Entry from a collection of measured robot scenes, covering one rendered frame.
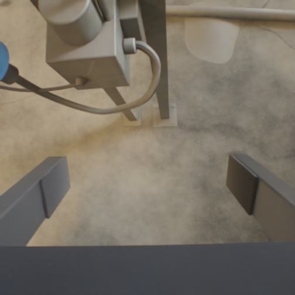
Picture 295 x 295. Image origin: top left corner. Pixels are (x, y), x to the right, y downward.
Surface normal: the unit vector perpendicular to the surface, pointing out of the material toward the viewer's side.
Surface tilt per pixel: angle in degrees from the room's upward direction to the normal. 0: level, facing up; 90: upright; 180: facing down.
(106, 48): 0
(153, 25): 90
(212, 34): 8
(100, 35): 0
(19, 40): 0
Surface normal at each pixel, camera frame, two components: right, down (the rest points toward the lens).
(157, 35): 0.03, 0.99
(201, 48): -0.19, 0.06
